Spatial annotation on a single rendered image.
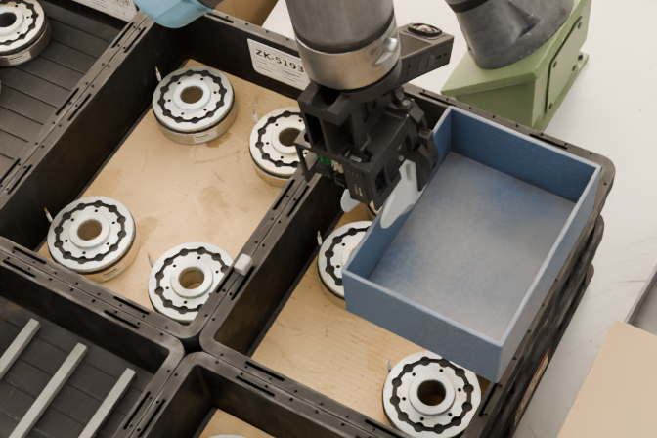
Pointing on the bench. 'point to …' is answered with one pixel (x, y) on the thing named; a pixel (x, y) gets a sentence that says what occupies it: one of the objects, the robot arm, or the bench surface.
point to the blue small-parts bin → (473, 244)
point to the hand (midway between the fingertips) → (399, 195)
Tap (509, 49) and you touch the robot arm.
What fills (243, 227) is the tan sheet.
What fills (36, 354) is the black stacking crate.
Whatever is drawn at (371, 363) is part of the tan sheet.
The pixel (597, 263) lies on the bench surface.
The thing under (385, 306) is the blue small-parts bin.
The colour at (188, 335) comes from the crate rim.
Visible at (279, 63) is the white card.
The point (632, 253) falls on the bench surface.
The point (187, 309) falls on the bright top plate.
